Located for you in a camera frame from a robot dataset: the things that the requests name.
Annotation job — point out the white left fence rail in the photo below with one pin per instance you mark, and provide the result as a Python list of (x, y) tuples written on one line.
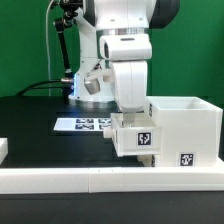
[(3, 149)]

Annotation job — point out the white fence rail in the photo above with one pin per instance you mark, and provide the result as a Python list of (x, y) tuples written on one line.
[(3, 149), (98, 180)]

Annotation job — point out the white marker sheet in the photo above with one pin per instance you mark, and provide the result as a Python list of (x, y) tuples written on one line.
[(81, 124)]

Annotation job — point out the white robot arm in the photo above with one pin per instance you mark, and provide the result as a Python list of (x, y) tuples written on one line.
[(94, 83)]

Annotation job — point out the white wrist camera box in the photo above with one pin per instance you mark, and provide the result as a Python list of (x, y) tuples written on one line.
[(125, 47)]

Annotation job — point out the white drawer box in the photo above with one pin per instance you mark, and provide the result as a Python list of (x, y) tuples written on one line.
[(142, 137), (149, 160)]

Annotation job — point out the white front fence rail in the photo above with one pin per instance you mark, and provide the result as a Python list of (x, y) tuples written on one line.
[(98, 180)]

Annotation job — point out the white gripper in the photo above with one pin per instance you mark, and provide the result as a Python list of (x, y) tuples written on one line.
[(130, 88)]

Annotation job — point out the white drawer cabinet frame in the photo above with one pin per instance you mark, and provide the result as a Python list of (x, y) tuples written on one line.
[(190, 130)]

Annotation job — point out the white front drawer box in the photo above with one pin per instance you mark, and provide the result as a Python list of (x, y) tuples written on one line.
[(149, 160)]

